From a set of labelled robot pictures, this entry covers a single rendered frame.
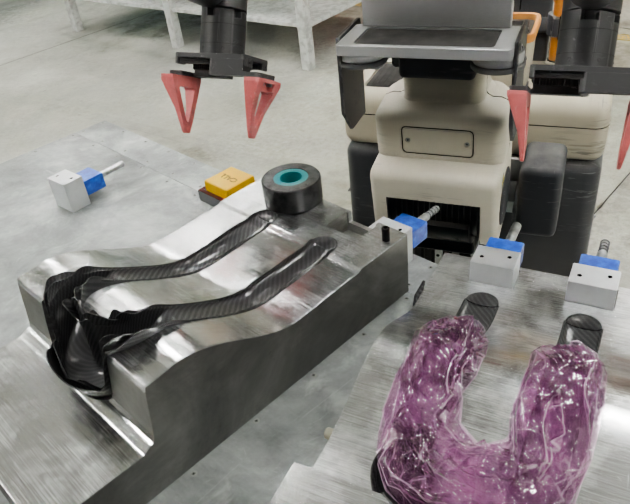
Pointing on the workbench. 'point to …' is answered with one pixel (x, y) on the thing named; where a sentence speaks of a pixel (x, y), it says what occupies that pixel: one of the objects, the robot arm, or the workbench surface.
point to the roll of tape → (292, 188)
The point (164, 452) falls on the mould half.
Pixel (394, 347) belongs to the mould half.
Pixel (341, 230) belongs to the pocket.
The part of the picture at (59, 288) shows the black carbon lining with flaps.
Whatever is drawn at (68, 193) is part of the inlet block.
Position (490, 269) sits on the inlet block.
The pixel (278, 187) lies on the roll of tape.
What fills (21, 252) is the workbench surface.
